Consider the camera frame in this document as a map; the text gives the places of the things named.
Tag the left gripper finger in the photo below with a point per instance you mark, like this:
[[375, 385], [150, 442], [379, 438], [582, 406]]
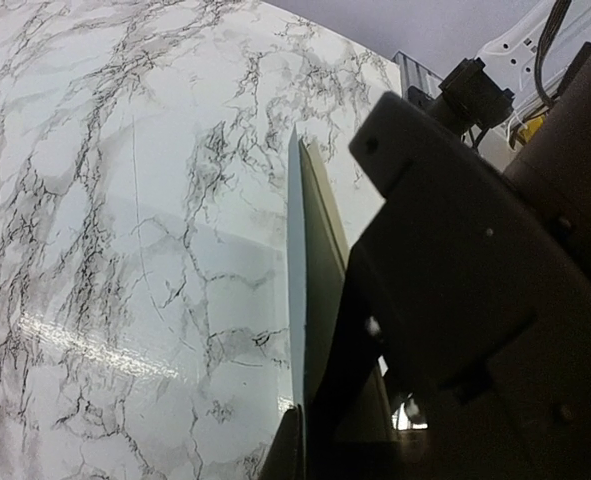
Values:
[[285, 458]]

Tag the blue-grey envelope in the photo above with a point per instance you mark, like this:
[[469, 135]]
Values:
[[296, 267]]

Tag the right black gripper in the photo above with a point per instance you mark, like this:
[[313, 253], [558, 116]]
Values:
[[475, 287]]

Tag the aluminium front rail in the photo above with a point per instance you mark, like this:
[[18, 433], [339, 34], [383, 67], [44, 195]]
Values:
[[414, 74]]

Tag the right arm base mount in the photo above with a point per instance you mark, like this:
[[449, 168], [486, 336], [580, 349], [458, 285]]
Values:
[[469, 106]]

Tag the beige letter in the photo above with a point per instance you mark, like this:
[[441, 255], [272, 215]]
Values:
[[326, 255]]

